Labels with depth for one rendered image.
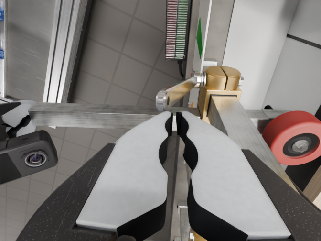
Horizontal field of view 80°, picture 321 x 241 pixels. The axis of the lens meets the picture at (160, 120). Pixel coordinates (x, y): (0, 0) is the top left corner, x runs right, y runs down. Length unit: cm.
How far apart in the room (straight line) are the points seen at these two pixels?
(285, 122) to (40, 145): 32
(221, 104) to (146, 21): 91
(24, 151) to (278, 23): 55
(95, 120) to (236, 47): 38
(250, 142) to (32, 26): 102
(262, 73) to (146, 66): 75
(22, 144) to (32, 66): 91
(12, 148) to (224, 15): 40
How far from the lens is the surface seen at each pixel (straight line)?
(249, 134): 22
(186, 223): 71
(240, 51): 55
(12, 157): 28
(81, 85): 133
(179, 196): 73
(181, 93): 17
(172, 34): 42
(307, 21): 53
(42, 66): 114
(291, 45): 56
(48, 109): 36
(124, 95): 128
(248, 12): 53
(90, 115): 33
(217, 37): 44
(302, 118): 32
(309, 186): 47
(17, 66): 121
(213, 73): 28
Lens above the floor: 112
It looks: 57 degrees down
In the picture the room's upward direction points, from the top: 176 degrees counter-clockwise
